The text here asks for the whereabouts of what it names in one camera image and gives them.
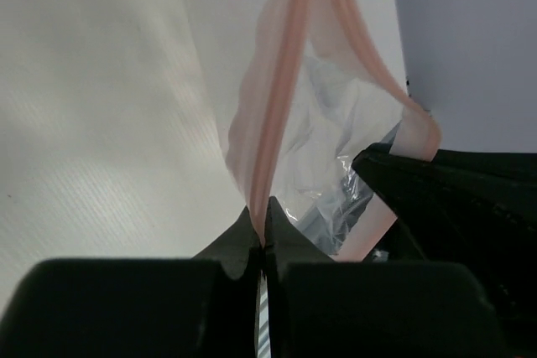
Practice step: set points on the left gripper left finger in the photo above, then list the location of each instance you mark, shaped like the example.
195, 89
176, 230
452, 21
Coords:
204, 306

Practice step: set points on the clear zip top bag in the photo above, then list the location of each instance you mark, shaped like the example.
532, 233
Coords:
316, 93

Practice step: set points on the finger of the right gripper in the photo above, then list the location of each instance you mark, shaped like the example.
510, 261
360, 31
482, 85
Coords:
476, 209

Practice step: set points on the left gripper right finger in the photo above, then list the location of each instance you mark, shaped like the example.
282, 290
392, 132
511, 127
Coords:
321, 308

